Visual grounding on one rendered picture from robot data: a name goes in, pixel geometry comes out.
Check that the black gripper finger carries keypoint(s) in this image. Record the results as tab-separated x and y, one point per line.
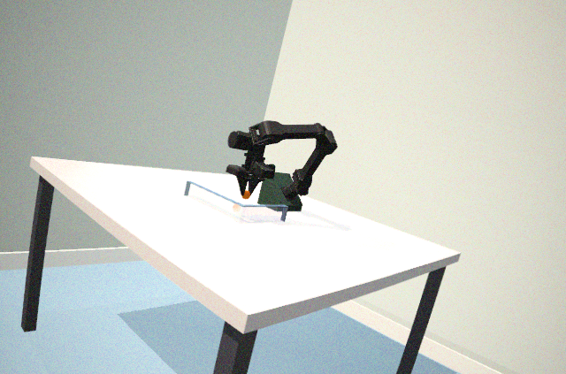
253	183
242	184

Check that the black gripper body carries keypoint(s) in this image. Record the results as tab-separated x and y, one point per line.
243	171

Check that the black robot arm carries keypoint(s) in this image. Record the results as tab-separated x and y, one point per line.
272	132

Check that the clear low corner walls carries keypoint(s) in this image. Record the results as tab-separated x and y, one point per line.
234	212

